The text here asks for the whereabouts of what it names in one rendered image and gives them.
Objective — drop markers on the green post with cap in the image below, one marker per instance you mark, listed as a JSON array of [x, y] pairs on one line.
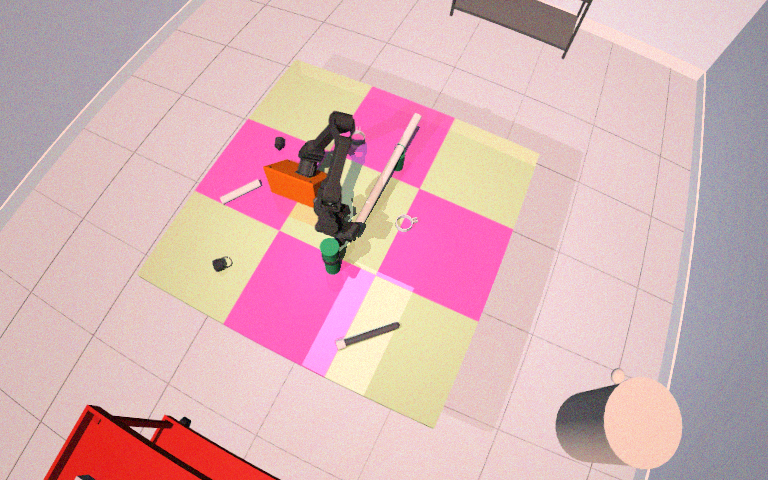
[[329, 248]]

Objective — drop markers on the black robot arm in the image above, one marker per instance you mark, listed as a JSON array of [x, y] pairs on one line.
[[330, 190]]

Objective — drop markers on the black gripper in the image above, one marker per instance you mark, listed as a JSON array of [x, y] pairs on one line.
[[348, 230]]

